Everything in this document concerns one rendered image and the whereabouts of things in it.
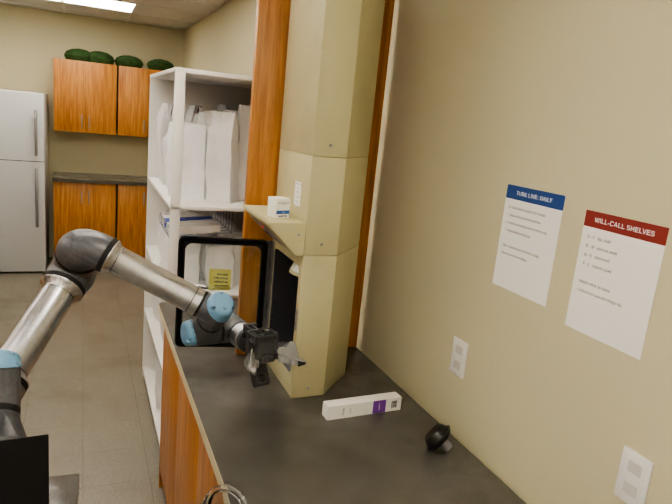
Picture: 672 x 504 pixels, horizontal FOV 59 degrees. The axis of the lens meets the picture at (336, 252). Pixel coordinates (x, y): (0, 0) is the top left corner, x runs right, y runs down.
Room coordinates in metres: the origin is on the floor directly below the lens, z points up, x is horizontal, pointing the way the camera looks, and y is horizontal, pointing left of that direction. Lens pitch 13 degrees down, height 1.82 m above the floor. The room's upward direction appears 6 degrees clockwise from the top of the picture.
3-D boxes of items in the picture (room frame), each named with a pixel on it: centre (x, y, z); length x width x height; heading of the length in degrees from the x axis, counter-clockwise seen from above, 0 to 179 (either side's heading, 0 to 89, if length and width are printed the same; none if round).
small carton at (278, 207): (1.81, 0.19, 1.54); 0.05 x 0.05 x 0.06; 40
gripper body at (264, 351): (1.54, 0.19, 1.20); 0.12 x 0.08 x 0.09; 35
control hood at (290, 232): (1.86, 0.21, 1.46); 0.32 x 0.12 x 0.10; 24
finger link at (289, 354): (1.49, 0.09, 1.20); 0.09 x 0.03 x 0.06; 71
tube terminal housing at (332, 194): (1.93, 0.05, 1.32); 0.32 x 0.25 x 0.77; 24
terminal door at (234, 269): (1.98, 0.39, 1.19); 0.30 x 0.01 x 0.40; 104
